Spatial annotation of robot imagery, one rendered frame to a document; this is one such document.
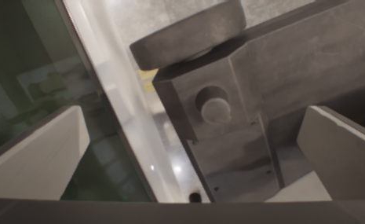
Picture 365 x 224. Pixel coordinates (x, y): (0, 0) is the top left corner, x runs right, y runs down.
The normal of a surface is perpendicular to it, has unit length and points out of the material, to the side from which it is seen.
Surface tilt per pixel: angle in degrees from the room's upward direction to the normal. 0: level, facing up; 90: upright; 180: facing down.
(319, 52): 0
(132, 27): 0
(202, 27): 12
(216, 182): 0
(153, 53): 31
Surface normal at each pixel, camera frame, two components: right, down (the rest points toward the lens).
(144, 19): 0.00, 0.40
